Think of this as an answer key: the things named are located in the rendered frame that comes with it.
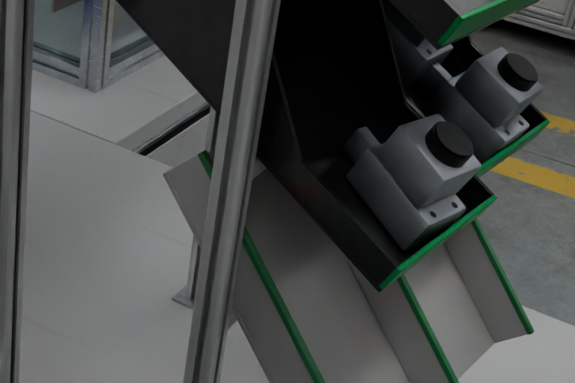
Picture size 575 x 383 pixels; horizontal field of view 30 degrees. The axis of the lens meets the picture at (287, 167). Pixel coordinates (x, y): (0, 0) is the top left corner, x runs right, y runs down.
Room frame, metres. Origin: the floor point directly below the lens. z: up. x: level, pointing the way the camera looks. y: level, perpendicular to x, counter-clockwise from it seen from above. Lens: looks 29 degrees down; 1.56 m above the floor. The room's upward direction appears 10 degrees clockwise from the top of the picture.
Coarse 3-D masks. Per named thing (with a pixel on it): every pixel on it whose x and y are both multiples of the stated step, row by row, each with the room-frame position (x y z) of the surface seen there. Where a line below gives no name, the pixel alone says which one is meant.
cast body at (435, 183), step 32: (416, 128) 0.60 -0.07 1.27; (448, 128) 0.60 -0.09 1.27; (384, 160) 0.59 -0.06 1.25; (416, 160) 0.58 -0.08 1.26; (448, 160) 0.58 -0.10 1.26; (384, 192) 0.59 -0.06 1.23; (416, 192) 0.58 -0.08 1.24; (448, 192) 0.59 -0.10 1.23; (384, 224) 0.58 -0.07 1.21; (416, 224) 0.57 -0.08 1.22; (448, 224) 0.59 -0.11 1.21
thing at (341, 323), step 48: (192, 192) 0.62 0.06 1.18; (288, 192) 0.70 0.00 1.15; (288, 240) 0.67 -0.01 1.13; (240, 288) 0.59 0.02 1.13; (288, 288) 0.64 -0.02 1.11; (336, 288) 0.67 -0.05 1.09; (288, 336) 0.57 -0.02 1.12; (336, 336) 0.64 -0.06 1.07; (384, 336) 0.67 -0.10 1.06; (432, 336) 0.65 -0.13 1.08
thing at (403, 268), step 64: (128, 0) 0.65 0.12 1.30; (192, 0) 0.62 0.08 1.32; (320, 0) 0.72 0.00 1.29; (192, 64) 0.62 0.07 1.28; (320, 64) 0.71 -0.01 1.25; (384, 64) 0.69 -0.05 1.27; (320, 128) 0.64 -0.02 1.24; (384, 128) 0.68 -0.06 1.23; (320, 192) 0.56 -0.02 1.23; (384, 256) 0.54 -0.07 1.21
